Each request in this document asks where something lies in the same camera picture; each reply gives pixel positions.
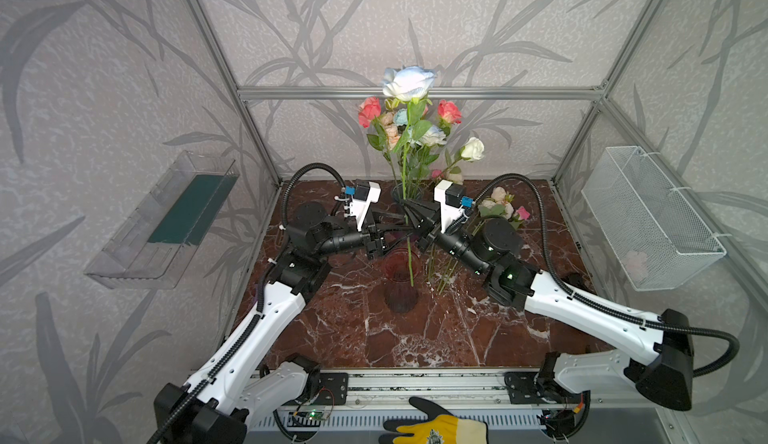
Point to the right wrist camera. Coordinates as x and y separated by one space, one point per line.
455 205

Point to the yellow black work glove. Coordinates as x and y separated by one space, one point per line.
439 426

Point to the cream white rose stem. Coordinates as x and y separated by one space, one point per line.
472 151

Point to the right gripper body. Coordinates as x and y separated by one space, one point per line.
429 234

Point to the light blue flower stem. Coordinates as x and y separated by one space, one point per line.
400 118

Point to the purple glass vase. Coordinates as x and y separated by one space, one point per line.
401 193

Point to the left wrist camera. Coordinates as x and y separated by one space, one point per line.
358 200

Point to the peach flower stem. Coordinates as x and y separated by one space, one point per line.
390 129

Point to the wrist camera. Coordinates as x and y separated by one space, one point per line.
358 200
455 205

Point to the coral pink rose stem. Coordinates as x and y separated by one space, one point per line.
449 116

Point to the white blue rose stem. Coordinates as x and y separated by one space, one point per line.
408 88
430 145

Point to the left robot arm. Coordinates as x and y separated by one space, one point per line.
219 402

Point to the white wire basket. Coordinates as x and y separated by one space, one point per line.
660 241

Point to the pile of artificial flowers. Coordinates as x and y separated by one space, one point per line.
474 222

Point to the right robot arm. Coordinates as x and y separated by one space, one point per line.
659 356

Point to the red pink rose stem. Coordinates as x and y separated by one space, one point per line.
368 118

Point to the red glass vase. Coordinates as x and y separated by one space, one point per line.
400 293

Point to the clear plastic wall tray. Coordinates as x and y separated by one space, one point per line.
152 249

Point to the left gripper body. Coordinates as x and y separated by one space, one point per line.
374 243

